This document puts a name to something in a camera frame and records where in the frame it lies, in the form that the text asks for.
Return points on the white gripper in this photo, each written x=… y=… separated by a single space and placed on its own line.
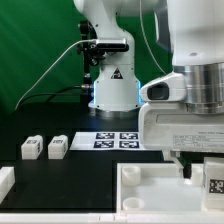
x=168 y=126

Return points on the white square tabletop part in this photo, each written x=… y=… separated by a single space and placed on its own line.
x=158 y=187

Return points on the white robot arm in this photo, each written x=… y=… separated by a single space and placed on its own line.
x=195 y=32

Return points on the white tag calibration sheet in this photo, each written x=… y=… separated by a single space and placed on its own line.
x=106 y=141

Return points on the front white obstacle bar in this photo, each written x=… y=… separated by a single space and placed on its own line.
x=111 y=219

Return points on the left white obstacle block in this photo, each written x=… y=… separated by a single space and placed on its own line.
x=7 y=180

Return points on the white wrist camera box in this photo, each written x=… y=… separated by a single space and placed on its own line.
x=169 y=88

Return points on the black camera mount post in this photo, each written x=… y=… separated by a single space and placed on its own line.
x=87 y=50

